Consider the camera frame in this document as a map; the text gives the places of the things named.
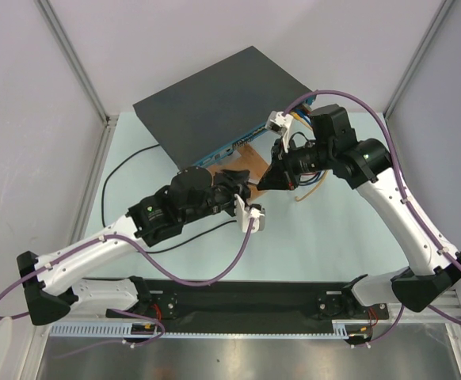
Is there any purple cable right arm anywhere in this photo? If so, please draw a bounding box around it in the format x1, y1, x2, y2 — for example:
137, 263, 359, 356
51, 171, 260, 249
284, 89, 461, 350

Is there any black ethernet cable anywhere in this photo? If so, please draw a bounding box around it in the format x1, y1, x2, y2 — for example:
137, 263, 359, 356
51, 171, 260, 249
101, 144, 242, 254

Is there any wooden board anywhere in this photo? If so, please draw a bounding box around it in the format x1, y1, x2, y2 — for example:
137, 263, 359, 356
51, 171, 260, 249
208, 144, 269, 201

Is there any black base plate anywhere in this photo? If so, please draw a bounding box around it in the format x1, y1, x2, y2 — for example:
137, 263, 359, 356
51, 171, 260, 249
124, 276, 389, 335

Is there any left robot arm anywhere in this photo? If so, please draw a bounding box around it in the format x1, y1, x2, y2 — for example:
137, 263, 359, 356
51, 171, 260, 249
17, 167, 264, 325

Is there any black network switch blue front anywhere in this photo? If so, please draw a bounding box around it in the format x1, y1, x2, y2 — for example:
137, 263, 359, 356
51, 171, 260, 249
133, 46, 309, 169

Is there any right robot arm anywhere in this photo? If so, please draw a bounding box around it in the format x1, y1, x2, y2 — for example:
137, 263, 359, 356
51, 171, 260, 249
257, 104, 461, 318

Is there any blue ethernet cable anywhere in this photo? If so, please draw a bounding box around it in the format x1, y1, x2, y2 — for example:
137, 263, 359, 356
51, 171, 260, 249
292, 107, 322, 186

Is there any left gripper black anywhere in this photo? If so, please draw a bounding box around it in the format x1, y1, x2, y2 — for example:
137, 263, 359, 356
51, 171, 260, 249
181, 169, 250, 225

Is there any aluminium rail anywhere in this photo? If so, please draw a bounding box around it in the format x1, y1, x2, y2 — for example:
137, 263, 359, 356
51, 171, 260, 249
32, 288, 461, 337

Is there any light blue table mat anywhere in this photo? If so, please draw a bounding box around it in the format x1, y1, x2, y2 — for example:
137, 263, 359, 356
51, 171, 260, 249
86, 112, 407, 282

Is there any yellow ethernet cable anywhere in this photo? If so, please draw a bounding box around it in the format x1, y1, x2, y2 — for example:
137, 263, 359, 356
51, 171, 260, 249
289, 111, 329, 204

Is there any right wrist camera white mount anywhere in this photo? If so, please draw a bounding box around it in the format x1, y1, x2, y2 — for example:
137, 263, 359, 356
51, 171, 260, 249
265, 111, 295, 153

